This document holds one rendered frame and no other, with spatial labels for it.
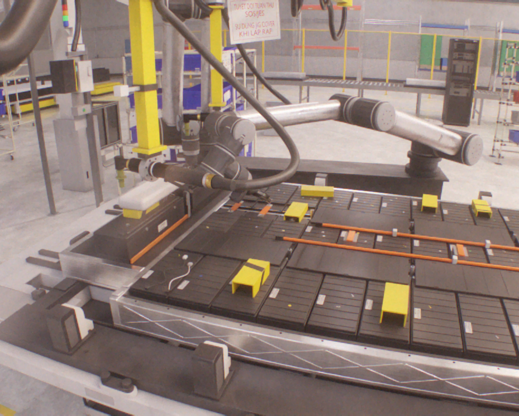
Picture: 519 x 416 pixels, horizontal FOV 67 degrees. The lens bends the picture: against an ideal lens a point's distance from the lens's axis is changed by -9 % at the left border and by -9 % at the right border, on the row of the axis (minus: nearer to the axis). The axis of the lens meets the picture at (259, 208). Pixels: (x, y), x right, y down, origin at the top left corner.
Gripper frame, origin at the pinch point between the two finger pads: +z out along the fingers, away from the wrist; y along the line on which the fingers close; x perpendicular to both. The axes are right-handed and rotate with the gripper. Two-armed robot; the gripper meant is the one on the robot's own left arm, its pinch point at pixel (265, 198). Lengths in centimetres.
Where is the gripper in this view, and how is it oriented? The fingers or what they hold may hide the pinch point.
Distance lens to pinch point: 196.3
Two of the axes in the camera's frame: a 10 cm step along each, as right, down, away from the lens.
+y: -6.5, -2.8, 7.0
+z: 5.8, 4.1, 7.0
